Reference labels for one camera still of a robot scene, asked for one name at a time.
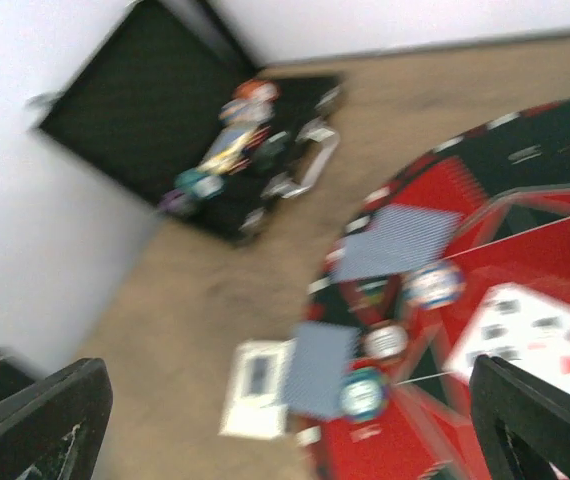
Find purple white chips seat four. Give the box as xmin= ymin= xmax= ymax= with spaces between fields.
xmin=403 ymin=260 xmax=466 ymax=310

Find green chips inside case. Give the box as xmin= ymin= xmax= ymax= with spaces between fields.
xmin=159 ymin=168 xmax=224 ymax=218

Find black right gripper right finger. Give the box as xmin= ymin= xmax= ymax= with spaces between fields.
xmin=469 ymin=355 xmax=570 ymax=479

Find blue green chips seat two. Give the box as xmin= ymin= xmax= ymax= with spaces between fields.
xmin=339 ymin=366 xmax=389 ymax=424

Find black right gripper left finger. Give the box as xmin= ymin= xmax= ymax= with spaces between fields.
xmin=0 ymin=357 xmax=113 ymax=479

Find round red black poker mat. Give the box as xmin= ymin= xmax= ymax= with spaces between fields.
xmin=297 ymin=99 xmax=570 ymax=479

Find orange black chip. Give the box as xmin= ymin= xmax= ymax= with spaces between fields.
xmin=362 ymin=323 xmax=409 ymax=361

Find seven of spades card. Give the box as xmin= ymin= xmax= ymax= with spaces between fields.
xmin=444 ymin=283 xmax=570 ymax=381

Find dealt blue card seat four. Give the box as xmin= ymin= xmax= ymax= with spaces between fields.
xmin=364 ymin=204 xmax=462 ymax=271

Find two of hearts card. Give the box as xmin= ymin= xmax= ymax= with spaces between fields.
xmin=513 ymin=338 xmax=570 ymax=394

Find black poker chip case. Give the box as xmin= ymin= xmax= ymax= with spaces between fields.
xmin=38 ymin=1 xmax=342 ymax=244

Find card pack inside case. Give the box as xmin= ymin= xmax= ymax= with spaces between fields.
xmin=197 ymin=123 xmax=259 ymax=175

